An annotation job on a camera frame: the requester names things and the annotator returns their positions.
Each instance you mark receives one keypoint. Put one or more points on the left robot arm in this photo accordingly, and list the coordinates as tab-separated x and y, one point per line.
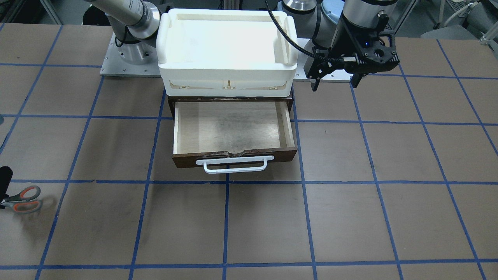
349	35

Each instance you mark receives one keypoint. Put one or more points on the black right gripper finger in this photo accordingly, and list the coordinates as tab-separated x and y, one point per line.
6	174

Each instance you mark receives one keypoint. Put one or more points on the orange grey scissors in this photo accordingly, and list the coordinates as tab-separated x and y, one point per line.
24	202

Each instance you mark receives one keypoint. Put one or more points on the dark brown drawer cabinet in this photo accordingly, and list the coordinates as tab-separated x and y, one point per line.
289	100

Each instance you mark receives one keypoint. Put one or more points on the wooden drawer with white handle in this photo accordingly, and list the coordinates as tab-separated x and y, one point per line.
232	136

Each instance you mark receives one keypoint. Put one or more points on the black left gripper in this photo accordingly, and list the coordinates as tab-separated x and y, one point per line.
347	42

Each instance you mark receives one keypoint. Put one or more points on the white plastic tray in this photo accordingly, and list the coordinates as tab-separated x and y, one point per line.
226	53

